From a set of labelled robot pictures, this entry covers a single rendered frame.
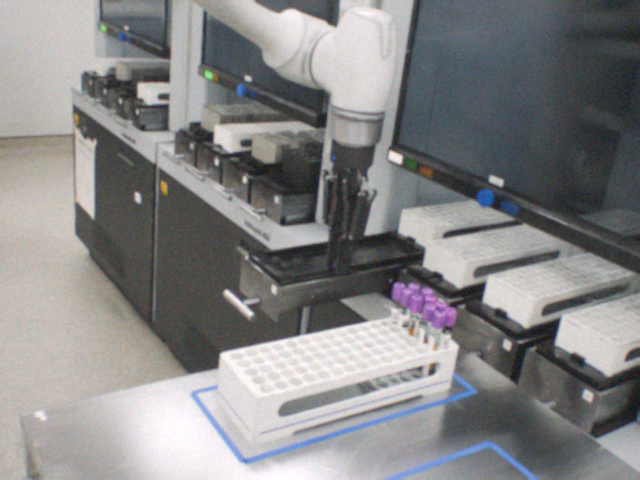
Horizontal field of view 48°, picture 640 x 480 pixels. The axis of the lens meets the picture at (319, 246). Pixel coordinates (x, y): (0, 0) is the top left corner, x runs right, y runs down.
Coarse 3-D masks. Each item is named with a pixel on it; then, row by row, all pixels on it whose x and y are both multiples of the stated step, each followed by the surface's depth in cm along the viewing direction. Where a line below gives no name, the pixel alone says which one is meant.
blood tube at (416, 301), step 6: (414, 300) 93; (420, 300) 93; (414, 306) 93; (420, 306) 93; (414, 312) 94; (414, 318) 94; (408, 324) 95; (414, 324) 94; (408, 330) 95; (414, 330) 95; (414, 336) 95
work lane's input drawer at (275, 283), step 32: (256, 256) 130; (288, 256) 135; (320, 256) 136; (352, 256) 138; (384, 256) 140; (416, 256) 139; (256, 288) 129; (288, 288) 123; (320, 288) 127; (352, 288) 131; (384, 288) 136
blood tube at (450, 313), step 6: (444, 312) 91; (450, 312) 91; (450, 318) 91; (444, 324) 91; (450, 324) 91; (444, 330) 92; (450, 330) 92; (444, 336) 92; (444, 342) 92; (444, 348) 93; (438, 366) 94
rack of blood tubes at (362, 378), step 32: (384, 320) 98; (256, 352) 87; (288, 352) 88; (320, 352) 89; (352, 352) 89; (384, 352) 90; (416, 352) 91; (448, 352) 93; (224, 384) 85; (256, 384) 81; (288, 384) 81; (320, 384) 82; (352, 384) 93; (384, 384) 91; (416, 384) 92; (448, 384) 95; (256, 416) 79; (288, 416) 82
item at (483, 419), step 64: (192, 384) 90; (512, 384) 98; (64, 448) 77; (128, 448) 78; (192, 448) 79; (256, 448) 80; (320, 448) 81; (384, 448) 83; (448, 448) 84; (512, 448) 85; (576, 448) 87
